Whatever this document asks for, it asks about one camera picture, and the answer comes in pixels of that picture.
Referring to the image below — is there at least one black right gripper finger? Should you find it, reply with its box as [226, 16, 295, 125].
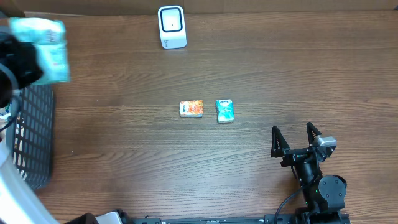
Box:
[307, 122, 322, 145]
[271, 126, 290, 157]

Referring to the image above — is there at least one teal wet wipes pack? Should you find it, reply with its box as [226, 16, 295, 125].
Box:
[9, 17, 70, 85]

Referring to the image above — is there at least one teal tissue pack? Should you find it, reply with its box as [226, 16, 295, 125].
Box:
[216, 99, 234, 123]

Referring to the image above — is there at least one orange tissue pack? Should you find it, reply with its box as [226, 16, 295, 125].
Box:
[180, 100, 203, 118]

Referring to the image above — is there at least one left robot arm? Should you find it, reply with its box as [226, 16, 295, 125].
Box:
[1, 63, 125, 224]

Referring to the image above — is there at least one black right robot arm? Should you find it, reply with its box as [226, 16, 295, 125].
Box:
[266, 122, 351, 224]

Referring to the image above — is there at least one grey plastic mesh basket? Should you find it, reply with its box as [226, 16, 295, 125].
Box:
[6, 85, 55, 190]

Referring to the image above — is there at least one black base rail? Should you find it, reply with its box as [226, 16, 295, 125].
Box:
[131, 214, 305, 224]

